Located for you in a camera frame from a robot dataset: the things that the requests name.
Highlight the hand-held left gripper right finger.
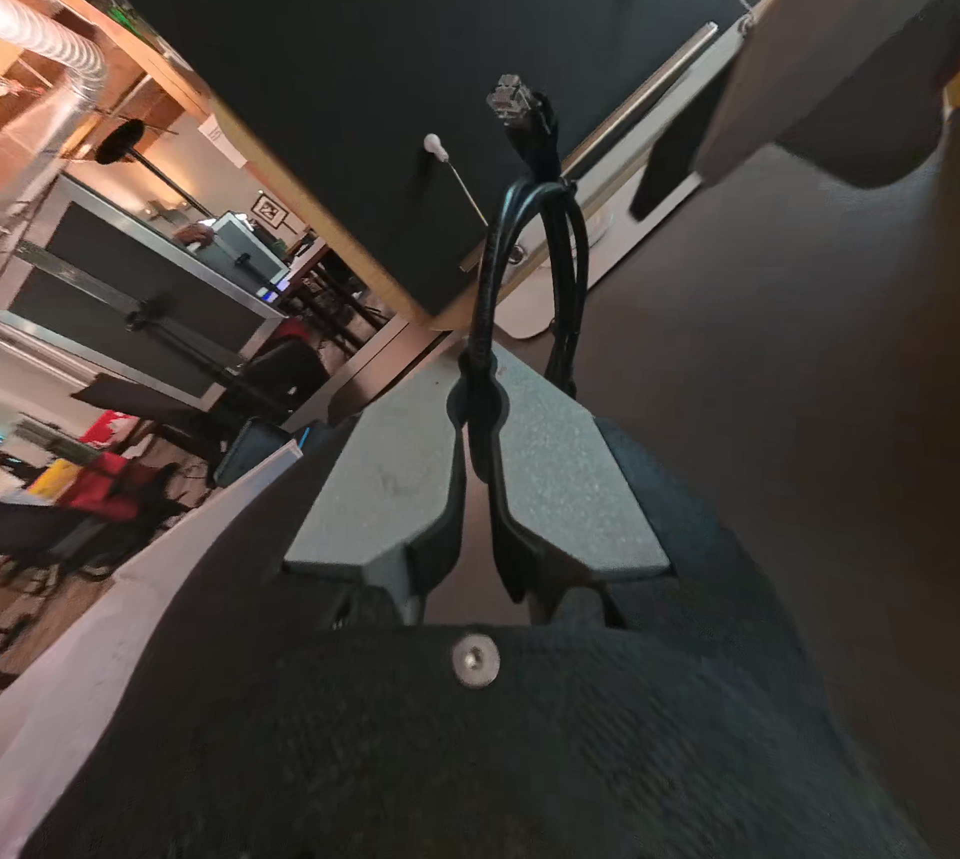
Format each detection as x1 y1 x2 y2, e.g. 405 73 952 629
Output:
483 341 672 622

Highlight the black office chair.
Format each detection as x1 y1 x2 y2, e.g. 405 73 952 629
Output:
0 450 189 598

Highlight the silver ventilation duct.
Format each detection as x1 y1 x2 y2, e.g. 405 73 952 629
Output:
0 0 110 200

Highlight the small black screen device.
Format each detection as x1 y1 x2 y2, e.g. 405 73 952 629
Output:
213 416 335 489

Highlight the black pegboard stand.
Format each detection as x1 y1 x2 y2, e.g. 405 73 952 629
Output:
45 0 796 343

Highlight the black network cable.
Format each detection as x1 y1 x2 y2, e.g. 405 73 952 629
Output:
461 73 591 605

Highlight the red bag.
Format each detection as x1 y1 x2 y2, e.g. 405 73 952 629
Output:
67 450 162 523

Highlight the clear plastic bin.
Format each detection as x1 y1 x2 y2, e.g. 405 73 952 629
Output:
0 439 305 859

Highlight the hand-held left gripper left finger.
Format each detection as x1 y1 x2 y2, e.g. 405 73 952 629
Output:
283 341 485 624

